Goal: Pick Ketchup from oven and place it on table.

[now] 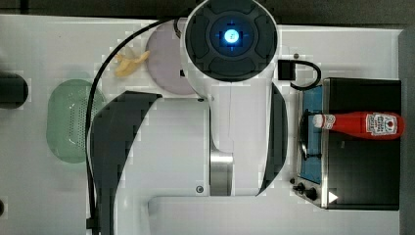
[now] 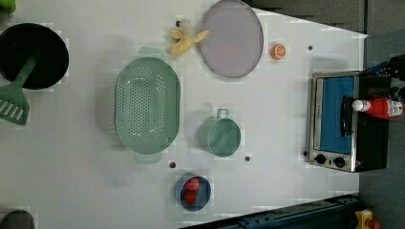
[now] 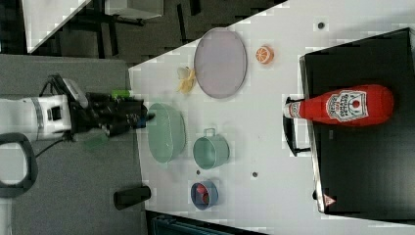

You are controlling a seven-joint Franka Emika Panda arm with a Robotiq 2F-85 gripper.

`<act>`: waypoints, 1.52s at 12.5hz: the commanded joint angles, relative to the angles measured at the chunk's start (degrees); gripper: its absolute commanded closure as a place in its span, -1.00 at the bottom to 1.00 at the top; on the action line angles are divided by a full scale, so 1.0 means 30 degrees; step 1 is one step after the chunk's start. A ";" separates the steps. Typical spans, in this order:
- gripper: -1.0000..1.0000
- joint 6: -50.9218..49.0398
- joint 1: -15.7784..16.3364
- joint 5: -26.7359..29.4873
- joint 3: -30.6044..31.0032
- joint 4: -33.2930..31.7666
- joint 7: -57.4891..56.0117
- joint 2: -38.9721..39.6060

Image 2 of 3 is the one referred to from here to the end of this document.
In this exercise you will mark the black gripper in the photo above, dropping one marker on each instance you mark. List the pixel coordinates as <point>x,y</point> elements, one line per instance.
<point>394,68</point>

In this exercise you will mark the red ketchup bottle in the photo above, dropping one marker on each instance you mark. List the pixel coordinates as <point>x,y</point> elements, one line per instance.
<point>380,107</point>

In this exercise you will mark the black and steel toaster oven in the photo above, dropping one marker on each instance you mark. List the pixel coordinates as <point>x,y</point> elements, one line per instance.
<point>341,138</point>

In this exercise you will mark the yellow clamp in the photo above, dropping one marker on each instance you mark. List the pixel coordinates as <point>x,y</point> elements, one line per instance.
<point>366,221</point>

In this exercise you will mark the grey round plate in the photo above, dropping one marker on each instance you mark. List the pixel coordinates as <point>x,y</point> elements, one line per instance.
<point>235,42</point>

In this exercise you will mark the green metal cup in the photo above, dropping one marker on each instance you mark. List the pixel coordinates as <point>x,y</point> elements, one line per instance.
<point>219,135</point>

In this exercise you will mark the yellow banana peel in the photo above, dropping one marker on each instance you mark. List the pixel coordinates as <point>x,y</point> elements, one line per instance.
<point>185,40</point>

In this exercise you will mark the blue bowl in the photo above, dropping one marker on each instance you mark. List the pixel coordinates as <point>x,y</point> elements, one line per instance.
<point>203,194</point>

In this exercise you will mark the upper red strawberry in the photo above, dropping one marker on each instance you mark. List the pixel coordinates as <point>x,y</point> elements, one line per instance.
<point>192,184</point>

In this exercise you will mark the red strawberry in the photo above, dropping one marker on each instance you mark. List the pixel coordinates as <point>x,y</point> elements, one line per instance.
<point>190,197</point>
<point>192,184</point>

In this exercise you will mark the lower red strawberry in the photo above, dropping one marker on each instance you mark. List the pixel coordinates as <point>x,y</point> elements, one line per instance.
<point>190,197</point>

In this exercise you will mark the green perforated colander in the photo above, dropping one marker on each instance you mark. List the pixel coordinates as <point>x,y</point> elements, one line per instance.
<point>147,105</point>

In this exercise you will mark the black frying pan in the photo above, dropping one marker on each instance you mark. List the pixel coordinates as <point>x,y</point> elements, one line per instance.
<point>18,42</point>

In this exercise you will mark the green slotted spatula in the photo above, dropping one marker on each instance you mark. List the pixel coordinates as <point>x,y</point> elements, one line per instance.
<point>14,105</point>

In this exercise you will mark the green object at corner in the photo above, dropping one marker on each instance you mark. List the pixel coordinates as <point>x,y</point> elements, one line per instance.
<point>8,6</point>

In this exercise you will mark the grey object at corner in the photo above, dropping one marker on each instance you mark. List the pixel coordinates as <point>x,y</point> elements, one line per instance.
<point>18,219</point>

